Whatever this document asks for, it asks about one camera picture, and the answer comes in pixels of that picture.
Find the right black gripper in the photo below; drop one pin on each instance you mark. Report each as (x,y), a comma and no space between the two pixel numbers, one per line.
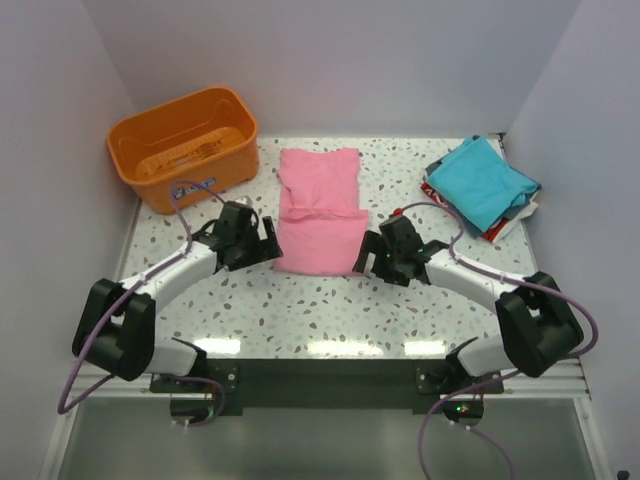
(374,242)

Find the orange plastic basket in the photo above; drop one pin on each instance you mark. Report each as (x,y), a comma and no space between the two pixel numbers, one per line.
(208,137)

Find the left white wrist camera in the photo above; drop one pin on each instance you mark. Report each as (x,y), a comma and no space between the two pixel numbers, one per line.
(245,201)

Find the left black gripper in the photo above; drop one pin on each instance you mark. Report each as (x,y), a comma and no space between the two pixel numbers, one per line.
(259,253)

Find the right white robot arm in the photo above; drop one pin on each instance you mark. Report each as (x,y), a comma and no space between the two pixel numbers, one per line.
(537,327)

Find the red printed folded t shirt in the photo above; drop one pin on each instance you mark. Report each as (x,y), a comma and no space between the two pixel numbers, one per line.
(474,232)

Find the white folded t shirt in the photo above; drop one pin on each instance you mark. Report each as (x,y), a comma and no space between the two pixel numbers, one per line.
(509,224)

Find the turquoise folded t shirt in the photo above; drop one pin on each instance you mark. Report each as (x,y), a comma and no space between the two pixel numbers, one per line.
(482,186)

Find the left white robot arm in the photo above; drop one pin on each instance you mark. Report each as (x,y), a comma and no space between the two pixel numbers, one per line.
(117,329)

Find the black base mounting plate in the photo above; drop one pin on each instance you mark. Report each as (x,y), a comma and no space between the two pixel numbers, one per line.
(397,384)

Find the pink t shirt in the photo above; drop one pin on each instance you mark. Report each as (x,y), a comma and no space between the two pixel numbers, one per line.
(320,225)

